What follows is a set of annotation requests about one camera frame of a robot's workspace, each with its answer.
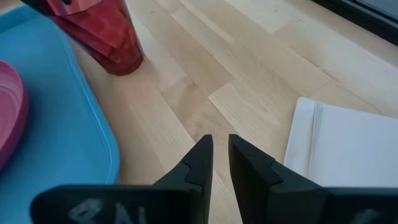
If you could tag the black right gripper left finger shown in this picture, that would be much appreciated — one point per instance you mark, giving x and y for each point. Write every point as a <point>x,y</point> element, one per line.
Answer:
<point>174,202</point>

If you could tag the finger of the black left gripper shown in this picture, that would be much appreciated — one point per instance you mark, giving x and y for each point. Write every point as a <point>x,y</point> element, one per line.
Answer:
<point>32,3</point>

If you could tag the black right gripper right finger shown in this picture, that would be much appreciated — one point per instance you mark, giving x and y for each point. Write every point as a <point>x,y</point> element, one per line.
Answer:
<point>280,202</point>

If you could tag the red faceted plastic cup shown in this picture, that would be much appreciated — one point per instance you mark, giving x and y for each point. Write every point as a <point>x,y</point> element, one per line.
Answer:
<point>105,37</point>

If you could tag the pink plastic plate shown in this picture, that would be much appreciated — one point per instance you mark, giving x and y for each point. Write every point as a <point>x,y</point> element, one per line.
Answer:
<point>11,112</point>

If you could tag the light blue plastic tray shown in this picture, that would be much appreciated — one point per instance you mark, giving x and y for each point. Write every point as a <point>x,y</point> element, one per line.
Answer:
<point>62,124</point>

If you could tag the white folded paper napkin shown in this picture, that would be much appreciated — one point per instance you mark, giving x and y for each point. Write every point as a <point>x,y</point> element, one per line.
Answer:
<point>348,146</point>

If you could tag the black table frame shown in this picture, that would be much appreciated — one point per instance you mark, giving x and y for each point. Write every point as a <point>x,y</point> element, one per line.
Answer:
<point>367,17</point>

